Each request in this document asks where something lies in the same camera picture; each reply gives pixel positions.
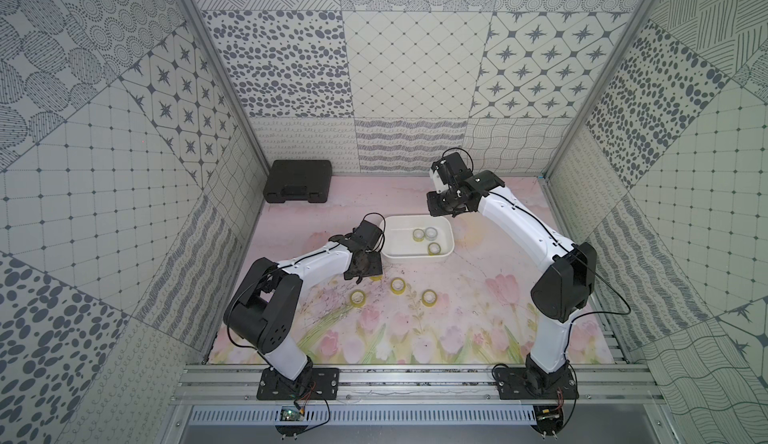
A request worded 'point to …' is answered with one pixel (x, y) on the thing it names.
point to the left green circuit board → (289, 413)
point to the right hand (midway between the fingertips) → (436, 210)
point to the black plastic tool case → (299, 179)
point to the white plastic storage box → (418, 238)
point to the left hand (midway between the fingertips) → (371, 264)
